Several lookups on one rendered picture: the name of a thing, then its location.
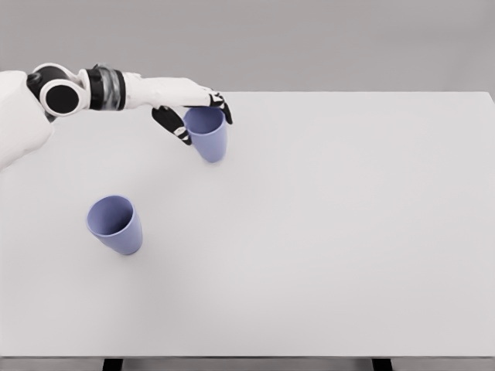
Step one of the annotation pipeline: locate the blue plastic cup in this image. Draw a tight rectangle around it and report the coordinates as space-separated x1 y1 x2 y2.
183 106 228 164
85 195 143 257

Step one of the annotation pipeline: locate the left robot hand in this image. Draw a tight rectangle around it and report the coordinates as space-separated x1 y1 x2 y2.
147 77 234 147

